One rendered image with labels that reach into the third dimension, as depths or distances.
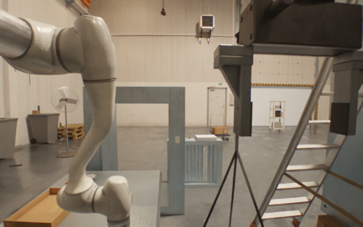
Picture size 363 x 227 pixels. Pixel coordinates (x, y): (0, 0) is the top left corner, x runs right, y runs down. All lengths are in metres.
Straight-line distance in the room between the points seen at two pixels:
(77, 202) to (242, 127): 0.70
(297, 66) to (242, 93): 11.96
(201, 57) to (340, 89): 10.02
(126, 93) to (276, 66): 10.08
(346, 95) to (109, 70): 0.52
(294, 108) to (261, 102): 2.09
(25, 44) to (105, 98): 0.23
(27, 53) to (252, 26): 0.51
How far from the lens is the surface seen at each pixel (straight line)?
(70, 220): 1.45
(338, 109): 0.29
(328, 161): 2.01
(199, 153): 3.00
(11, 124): 5.82
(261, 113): 11.18
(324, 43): 0.25
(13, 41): 0.55
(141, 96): 2.11
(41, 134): 7.12
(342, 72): 0.30
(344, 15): 0.28
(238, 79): 0.22
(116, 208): 0.77
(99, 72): 0.56
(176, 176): 2.26
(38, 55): 0.59
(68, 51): 0.58
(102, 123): 0.61
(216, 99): 10.10
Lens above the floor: 1.40
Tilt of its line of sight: 4 degrees down
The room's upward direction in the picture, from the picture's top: straight up
